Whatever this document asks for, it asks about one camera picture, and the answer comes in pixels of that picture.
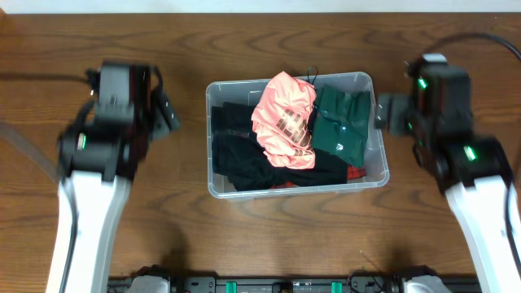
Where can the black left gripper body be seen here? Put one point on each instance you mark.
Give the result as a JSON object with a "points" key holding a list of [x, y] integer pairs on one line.
{"points": [[161, 112]]}

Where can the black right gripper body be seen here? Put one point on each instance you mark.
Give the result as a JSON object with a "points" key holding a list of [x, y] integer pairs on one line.
{"points": [[404, 119]]}

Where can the dark green cloth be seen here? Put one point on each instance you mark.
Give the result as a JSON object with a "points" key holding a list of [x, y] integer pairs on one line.
{"points": [[341, 124]]}

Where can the red black plaid shirt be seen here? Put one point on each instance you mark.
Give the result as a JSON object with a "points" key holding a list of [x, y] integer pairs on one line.
{"points": [[352, 174]]}

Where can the black garment with tape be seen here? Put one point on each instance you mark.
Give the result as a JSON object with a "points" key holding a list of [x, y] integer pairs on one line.
{"points": [[236, 153]]}

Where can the pink garment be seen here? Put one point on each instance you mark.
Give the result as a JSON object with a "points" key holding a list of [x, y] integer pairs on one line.
{"points": [[280, 121]]}

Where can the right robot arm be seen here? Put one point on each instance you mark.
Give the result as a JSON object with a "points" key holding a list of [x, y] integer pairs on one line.
{"points": [[472, 171]]}

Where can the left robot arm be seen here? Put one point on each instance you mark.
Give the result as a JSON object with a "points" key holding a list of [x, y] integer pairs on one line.
{"points": [[99, 154]]}

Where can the clear plastic storage bin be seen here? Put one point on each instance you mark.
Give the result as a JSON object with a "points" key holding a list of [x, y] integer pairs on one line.
{"points": [[248, 92]]}

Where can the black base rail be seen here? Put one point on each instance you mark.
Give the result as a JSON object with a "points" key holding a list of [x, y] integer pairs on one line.
{"points": [[417, 279]]}

